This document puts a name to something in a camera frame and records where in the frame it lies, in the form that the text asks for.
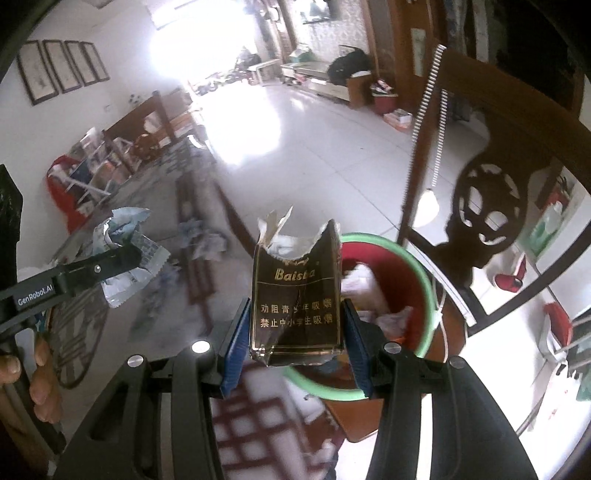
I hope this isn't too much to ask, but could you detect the red bin with green rim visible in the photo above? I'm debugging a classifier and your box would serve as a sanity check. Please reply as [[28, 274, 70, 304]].
[[281, 232, 437, 403]]

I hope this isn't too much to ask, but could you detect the carved wooden chair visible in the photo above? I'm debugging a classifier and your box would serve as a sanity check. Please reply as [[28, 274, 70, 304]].
[[399, 44, 591, 330], [104, 90, 204, 171]]

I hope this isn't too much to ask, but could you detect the person's left hand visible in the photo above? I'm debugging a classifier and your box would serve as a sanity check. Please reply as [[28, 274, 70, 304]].
[[0, 322, 64, 421]]

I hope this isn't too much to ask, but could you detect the red white plastic bag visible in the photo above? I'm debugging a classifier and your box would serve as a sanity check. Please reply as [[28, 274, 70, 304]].
[[540, 300, 578, 361]]

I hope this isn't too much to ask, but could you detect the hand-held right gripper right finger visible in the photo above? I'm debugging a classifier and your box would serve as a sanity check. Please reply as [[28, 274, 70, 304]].
[[342, 299, 540, 480]]

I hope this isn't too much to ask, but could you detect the wall-mounted television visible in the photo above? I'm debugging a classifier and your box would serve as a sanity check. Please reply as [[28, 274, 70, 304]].
[[302, 0, 338, 21]]

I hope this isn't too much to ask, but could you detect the silver blue foil wrapper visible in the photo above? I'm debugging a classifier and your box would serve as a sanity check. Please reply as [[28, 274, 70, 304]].
[[92, 207, 171, 309]]

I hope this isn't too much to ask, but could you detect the white coffee table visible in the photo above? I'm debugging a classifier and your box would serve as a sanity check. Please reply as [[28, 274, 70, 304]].
[[248, 59, 282, 86]]

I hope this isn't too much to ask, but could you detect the red bucket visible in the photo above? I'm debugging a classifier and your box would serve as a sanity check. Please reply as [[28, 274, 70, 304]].
[[372, 83, 400, 116]]

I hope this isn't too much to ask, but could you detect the black bag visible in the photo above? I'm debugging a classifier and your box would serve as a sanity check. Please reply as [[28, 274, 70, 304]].
[[328, 48, 372, 86]]

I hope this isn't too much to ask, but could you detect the red slipper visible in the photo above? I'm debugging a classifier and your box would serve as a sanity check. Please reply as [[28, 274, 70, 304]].
[[494, 256, 529, 294]]

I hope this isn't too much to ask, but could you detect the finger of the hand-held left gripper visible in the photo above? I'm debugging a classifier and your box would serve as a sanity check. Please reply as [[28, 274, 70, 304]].
[[58, 244, 145, 296]]

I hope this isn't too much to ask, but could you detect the crumpled blue white wrapper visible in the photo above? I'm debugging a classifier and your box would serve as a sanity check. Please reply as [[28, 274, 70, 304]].
[[194, 233, 229, 264], [178, 219, 206, 241]]

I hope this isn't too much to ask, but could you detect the crumpled white paper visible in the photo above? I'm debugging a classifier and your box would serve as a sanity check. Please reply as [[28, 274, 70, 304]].
[[342, 263, 384, 310], [365, 307, 414, 344]]

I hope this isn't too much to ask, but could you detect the white TV cabinet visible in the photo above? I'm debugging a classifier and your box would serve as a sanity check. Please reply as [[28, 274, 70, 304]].
[[281, 60, 365, 107]]

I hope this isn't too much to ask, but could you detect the cluttered metal rack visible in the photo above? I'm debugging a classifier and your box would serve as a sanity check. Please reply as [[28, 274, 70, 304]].
[[69, 127, 139, 199]]

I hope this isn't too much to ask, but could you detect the red cloth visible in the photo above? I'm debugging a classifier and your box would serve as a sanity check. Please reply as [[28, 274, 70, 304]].
[[46, 154, 98, 232]]

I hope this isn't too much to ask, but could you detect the white beaded cord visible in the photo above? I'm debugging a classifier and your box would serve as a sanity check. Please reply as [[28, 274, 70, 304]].
[[409, 44, 451, 229]]

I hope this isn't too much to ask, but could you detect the framed wall picture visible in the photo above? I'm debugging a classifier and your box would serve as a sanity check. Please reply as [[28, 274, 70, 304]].
[[17, 41, 60, 106], [42, 39, 83, 93], [81, 41, 110, 83], [65, 41, 98, 86]]

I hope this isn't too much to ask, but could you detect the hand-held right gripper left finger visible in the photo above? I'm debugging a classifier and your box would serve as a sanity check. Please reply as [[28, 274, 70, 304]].
[[53, 298, 253, 480]]

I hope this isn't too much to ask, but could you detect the dark brown cigarette pack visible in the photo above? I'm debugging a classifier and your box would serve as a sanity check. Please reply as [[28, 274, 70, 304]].
[[248, 205, 345, 367]]

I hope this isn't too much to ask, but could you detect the white step ladder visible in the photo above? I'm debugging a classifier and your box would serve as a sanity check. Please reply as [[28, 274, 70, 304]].
[[65, 157, 116, 206]]

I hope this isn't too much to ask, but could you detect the green white plastic package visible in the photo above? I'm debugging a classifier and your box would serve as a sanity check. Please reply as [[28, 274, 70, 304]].
[[526, 198, 583, 259]]

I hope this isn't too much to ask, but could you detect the wooden partition cabinet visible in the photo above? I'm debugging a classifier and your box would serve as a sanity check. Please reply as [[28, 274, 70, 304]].
[[365, 0, 444, 93]]

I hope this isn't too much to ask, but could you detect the small cardboard box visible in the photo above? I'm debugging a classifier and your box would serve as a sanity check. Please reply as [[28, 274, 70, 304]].
[[383, 110, 413, 130]]

